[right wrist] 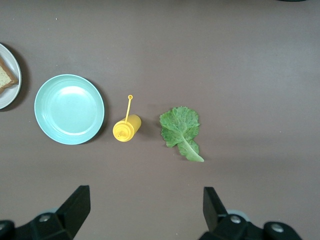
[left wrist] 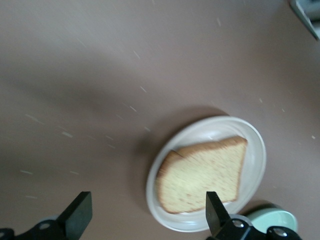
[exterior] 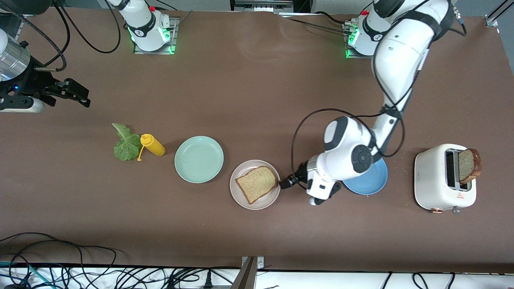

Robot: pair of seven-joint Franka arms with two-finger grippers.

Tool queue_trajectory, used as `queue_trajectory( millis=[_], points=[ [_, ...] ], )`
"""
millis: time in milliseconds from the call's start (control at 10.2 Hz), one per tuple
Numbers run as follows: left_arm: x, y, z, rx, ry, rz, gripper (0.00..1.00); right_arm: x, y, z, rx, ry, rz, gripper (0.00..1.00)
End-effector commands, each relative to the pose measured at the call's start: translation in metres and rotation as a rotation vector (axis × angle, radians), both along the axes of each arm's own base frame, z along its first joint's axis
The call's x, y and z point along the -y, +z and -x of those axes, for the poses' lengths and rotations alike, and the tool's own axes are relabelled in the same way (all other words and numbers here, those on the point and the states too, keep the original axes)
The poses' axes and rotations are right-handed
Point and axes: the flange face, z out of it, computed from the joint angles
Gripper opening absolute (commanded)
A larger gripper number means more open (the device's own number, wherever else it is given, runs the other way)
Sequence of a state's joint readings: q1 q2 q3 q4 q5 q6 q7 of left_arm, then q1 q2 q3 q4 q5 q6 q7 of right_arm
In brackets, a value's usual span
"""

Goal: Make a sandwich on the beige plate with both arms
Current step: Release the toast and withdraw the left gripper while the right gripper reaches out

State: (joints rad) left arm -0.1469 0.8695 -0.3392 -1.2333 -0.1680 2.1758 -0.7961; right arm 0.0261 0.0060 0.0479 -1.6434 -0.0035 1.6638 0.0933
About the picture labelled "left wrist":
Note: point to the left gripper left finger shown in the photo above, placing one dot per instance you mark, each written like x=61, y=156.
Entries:
x=77, y=215

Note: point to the brown bread slice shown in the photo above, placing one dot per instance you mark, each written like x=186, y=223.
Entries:
x=197, y=175

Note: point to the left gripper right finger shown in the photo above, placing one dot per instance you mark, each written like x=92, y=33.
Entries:
x=217, y=217

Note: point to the beige plate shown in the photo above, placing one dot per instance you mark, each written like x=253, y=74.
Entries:
x=212, y=130

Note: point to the grey metal stand bracket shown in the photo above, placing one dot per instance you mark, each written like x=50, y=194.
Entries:
x=308, y=15

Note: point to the mint green plate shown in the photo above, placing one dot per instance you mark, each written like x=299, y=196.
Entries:
x=272, y=217

